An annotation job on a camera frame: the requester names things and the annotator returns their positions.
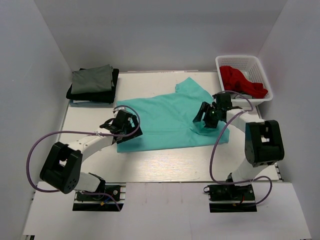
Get red t shirt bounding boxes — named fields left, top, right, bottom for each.
left=219, top=66, right=268, bottom=99

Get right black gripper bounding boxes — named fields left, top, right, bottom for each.
left=193, top=101, right=220, bottom=129

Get folded grey t shirt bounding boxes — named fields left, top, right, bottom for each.
left=71, top=64, right=113, bottom=94

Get grey t shirt in basket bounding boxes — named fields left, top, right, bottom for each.
left=226, top=71, right=258, bottom=100

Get purple cable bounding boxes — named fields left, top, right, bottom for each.
left=209, top=90, right=273, bottom=206
left=26, top=104, right=141, bottom=211

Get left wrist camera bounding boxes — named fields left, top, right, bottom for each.
left=112, top=106, right=126, bottom=117

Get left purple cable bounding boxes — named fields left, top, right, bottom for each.
left=26, top=104, right=141, bottom=211

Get folded light blue t shirt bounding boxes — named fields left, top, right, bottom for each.
left=69, top=100, right=90, bottom=104

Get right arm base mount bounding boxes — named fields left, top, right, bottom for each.
left=203, top=184, right=257, bottom=213

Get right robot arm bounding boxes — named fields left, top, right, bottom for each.
left=192, top=90, right=285, bottom=200

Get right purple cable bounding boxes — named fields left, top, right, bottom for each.
left=209, top=90, right=273, bottom=206

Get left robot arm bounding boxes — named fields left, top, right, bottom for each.
left=39, top=107, right=143, bottom=200

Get teal t shirt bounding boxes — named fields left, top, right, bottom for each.
left=116, top=77, right=230, bottom=153

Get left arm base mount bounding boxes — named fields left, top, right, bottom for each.
left=72, top=183, right=126, bottom=212

